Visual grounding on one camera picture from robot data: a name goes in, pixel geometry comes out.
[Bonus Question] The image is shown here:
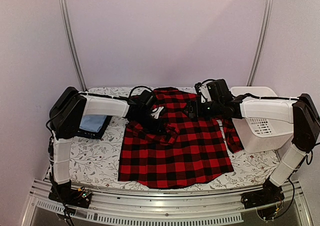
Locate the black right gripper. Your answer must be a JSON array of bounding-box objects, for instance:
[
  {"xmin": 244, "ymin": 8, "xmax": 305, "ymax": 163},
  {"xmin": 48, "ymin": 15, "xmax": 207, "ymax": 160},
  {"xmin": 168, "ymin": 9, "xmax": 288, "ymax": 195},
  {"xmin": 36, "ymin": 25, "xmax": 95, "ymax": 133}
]
[{"xmin": 182, "ymin": 100, "xmax": 223, "ymax": 119}]

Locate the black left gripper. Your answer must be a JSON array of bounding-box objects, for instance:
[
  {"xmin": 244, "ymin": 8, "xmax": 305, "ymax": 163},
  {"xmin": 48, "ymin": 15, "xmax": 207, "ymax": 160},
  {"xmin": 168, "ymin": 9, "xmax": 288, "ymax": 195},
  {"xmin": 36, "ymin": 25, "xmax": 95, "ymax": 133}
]
[{"xmin": 134, "ymin": 110, "xmax": 168, "ymax": 136}]

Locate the red black plaid shirt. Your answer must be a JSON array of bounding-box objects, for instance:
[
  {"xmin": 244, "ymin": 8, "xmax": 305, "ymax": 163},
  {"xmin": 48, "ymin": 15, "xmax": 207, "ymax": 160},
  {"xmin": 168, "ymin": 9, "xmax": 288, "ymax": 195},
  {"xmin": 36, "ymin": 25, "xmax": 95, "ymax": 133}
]
[{"xmin": 118, "ymin": 87, "xmax": 243, "ymax": 189}]

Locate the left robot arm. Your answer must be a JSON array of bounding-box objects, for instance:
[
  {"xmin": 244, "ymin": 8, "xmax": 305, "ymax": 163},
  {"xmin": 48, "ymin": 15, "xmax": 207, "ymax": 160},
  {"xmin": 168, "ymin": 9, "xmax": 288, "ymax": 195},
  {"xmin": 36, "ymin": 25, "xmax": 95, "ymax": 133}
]
[{"xmin": 47, "ymin": 86, "xmax": 167, "ymax": 203}]

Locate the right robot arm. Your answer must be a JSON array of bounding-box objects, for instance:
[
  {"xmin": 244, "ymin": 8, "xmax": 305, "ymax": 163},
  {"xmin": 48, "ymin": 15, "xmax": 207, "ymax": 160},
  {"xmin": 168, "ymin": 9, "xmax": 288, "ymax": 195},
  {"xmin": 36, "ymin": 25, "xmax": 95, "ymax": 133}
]
[{"xmin": 185, "ymin": 79, "xmax": 320, "ymax": 204}]

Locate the light blue folded shirt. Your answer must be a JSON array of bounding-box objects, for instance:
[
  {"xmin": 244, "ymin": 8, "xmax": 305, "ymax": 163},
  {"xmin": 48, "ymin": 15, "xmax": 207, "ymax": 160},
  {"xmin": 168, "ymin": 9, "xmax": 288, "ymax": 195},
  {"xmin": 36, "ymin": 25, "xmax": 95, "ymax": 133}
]
[{"xmin": 79, "ymin": 114, "xmax": 107, "ymax": 133}]

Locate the floral patterned table mat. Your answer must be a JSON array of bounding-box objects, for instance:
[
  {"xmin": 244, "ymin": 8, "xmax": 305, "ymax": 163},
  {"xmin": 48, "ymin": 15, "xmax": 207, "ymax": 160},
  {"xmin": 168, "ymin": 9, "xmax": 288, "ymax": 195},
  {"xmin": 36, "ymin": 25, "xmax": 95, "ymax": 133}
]
[{"xmin": 44, "ymin": 86, "xmax": 286, "ymax": 192}]

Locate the white plastic basket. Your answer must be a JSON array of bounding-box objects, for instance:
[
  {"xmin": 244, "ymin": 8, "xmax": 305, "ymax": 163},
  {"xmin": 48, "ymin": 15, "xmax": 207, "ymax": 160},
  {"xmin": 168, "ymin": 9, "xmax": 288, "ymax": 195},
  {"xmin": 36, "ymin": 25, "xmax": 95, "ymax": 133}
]
[{"xmin": 232, "ymin": 97, "xmax": 295, "ymax": 153}]

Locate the dark navy folded shirt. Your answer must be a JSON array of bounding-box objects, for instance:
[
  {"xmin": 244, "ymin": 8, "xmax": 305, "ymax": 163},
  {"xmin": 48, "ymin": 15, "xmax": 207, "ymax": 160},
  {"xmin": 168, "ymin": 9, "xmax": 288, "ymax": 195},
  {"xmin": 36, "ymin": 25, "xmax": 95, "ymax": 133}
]
[{"xmin": 75, "ymin": 115, "xmax": 112, "ymax": 140}]

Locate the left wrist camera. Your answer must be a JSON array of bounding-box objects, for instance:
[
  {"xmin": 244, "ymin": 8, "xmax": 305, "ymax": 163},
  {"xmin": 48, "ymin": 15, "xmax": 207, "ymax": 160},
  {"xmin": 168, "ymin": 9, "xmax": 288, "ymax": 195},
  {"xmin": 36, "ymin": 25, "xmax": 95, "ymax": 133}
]
[{"xmin": 151, "ymin": 106, "xmax": 166, "ymax": 119}]

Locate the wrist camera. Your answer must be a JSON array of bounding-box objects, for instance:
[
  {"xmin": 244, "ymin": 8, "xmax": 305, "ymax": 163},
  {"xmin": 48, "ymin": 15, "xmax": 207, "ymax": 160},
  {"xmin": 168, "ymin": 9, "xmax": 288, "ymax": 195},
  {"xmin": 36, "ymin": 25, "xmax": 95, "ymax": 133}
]
[
  {"xmin": 151, "ymin": 106, "xmax": 166, "ymax": 119},
  {"xmin": 194, "ymin": 79, "xmax": 213, "ymax": 103}
]

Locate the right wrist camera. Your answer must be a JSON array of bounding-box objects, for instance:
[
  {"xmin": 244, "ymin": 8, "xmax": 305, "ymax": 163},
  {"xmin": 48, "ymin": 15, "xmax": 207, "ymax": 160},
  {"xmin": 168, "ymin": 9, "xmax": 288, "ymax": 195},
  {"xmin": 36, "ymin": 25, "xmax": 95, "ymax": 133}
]
[{"xmin": 194, "ymin": 79, "xmax": 213, "ymax": 103}]

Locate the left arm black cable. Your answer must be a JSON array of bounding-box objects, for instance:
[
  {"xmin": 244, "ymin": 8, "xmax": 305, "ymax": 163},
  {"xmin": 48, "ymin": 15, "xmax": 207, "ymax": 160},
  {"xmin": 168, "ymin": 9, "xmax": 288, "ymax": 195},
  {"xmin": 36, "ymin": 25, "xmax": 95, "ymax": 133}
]
[{"xmin": 127, "ymin": 85, "xmax": 154, "ymax": 104}]

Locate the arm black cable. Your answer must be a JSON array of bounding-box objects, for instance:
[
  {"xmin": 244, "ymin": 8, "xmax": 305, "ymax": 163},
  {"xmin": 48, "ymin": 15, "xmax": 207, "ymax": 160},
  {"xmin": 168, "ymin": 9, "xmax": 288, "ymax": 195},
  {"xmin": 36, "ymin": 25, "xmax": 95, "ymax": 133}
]
[
  {"xmin": 127, "ymin": 85, "xmax": 154, "ymax": 104},
  {"xmin": 256, "ymin": 178, "xmax": 296, "ymax": 223}
]

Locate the aluminium front rail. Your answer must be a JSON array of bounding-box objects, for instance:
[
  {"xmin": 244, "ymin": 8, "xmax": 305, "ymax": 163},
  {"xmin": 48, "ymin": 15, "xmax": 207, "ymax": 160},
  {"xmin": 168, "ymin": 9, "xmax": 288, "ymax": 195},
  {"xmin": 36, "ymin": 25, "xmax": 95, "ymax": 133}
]
[{"xmin": 21, "ymin": 179, "xmax": 315, "ymax": 226}]

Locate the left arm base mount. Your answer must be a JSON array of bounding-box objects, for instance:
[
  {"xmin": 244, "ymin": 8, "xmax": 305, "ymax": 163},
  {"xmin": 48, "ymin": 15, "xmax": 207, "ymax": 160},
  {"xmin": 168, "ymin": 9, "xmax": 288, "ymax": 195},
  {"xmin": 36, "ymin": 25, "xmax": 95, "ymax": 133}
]
[{"xmin": 48, "ymin": 184, "xmax": 92, "ymax": 209}]

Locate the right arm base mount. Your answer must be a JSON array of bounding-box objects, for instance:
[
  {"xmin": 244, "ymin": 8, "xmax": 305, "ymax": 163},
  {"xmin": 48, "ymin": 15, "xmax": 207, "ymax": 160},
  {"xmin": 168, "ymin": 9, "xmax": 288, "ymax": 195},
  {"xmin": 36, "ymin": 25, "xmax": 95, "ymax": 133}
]
[{"xmin": 240, "ymin": 186, "xmax": 285, "ymax": 209}]

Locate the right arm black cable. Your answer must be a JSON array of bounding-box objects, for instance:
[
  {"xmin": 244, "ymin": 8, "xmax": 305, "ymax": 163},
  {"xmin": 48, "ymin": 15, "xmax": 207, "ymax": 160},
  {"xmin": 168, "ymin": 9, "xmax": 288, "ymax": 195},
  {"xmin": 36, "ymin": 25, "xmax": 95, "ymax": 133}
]
[{"xmin": 256, "ymin": 178, "xmax": 296, "ymax": 223}]

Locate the right aluminium frame post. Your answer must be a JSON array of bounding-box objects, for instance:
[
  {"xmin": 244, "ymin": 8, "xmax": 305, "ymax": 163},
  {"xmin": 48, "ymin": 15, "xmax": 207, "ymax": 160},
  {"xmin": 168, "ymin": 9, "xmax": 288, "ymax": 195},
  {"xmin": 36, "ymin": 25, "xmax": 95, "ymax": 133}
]
[{"xmin": 246, "ymin": 0, "xmax": 274, "ymax": 87}]

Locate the aluminium frame post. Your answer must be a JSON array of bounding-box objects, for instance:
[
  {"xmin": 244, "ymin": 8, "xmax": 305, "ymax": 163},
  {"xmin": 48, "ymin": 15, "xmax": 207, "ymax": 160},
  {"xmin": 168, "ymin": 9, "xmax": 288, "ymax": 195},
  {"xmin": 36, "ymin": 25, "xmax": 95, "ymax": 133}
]
[
  {"xmin": 58, "ymin": 0, "xmax": 87, "ymax": 91},
  {"xmin": 246, "ymin": 0, "xmax": 274, "ymax": 87}
]

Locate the left aluminium frame post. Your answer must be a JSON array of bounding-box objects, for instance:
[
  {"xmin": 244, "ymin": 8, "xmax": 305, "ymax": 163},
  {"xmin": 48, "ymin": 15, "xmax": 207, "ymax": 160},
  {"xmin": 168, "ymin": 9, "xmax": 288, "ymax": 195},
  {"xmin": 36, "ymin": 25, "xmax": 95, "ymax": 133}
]
[{"xmin": 58, "ymin": 0, "xmax": 87, "ymax": 91}]

